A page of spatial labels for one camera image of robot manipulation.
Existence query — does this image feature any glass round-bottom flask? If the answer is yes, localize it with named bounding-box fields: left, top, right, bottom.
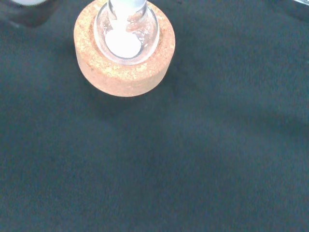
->
left=93, top=0, right=160, bottom=66

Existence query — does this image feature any clear plastic funnel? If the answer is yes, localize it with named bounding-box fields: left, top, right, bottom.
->
left=108, top=0, right=147, bottom=33

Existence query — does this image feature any black cloth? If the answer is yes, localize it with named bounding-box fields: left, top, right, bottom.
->
left=0, top=0, right=309, bottom=232

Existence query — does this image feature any cork ring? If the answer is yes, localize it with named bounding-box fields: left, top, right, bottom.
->
left=73, top=0, right=176, bottom=98

